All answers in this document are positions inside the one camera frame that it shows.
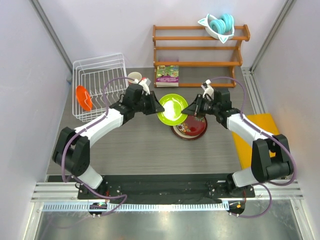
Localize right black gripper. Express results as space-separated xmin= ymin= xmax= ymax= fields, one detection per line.
xmin=182 ymin=95 xmax=220 ymax=119

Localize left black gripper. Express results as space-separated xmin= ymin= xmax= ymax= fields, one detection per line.
xmin=134 ymin=91 xmax=166 ymax=116

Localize green plate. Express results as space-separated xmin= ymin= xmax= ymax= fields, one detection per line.
xmin=157 ymin=93 xmax=188 ymax=126

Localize red floral small plate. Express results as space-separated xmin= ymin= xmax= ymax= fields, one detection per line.
xmin=176 ymin=116 xmax=207 ymax=136

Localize large red cream plate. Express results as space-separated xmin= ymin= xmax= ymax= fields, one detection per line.
xmin=170 ymin=126 xmax=208 ymax=141

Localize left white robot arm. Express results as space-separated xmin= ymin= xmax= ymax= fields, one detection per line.
xmin=52 ymin=84 xmax=165 ymax=200

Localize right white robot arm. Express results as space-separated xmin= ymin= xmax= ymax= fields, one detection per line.
xmin=182 ymin=88 xmax=296 ymax=198

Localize wooden shelf rack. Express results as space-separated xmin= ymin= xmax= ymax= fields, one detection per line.
xmin=152 ymin=24 xmax=251 ymax=78

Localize colourful book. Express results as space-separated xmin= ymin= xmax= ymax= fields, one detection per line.
xmin=155 ymin=65 xmax=179 ymax=87

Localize orange mug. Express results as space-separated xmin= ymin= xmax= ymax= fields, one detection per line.
xmin=127 ymin=71 xmax=142 ymax=85

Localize orange plate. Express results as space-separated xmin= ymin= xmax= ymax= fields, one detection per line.
xmin=75 ymin=85 xmax=93 ymax=112

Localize yellow board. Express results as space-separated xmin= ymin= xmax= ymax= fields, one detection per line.
xmin=232 ymin=113 xmax=280 ymax=170

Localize white cat ear bowl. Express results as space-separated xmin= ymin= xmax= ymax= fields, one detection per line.
xmin=197 ymin=13 xmax=235 ymax=44

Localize teal headphones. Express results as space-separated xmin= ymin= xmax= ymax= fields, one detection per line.
xmin=209 ymin=13 xmax=234 ymax=35

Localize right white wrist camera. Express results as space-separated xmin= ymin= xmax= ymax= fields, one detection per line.
xmin=201 ymin=79 xmax=214 ymax=97

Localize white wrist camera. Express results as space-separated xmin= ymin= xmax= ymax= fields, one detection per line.
xmin=133 ymin=77 xmax=151 ymax=95
xmin=201 ymin=79 xmax=214 ymax=97

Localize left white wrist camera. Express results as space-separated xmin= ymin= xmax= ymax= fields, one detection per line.
xmin=133 ymin=77 xmax=151 ymax=95

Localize white wire dish rack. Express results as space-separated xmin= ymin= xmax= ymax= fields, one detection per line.
xmin=72 ymin=53 xmax=129 ymax=123

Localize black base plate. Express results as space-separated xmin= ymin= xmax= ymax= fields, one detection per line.
xmin=77 ymin=172 xmax=257 ymax=206

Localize perforated metal rail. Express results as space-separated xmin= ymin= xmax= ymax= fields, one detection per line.
xmin=42 ymin=201 xmax=229 ymax=212

